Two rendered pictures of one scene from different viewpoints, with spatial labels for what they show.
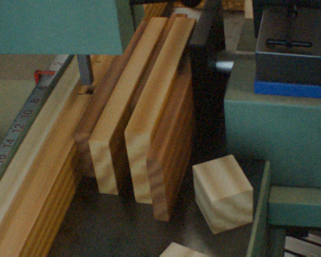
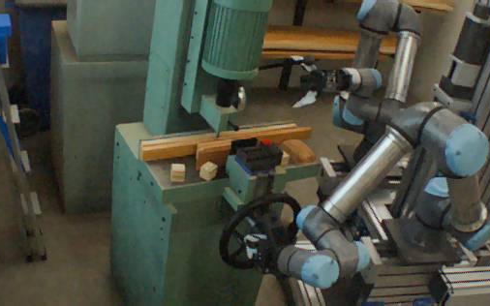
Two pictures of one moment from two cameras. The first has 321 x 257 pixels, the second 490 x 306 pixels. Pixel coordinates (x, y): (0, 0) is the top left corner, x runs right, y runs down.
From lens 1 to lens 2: 1.21 m
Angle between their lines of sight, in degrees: 31
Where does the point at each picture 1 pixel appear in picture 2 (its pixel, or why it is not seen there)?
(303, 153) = (235, 180)
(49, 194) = (181, 146)
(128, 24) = (224, 127)
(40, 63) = not seen: hidden behind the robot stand
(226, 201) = (203, 169)
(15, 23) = (205, 110)
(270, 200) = (224, 187)
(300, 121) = (236, 170)
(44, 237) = (172, 153)
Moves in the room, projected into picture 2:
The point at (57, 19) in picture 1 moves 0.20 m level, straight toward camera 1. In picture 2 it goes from (211, 115) to (170, 135)
